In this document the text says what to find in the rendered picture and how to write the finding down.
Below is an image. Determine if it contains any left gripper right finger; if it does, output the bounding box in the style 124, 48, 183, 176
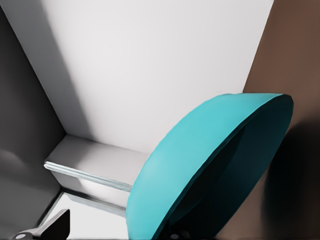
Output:
165, 230, 195, 240

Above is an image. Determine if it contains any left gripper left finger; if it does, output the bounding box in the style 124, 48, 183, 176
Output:
9, 208, 71, 240

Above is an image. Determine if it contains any blue plate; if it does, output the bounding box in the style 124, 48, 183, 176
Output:
125, 92, 294, 240

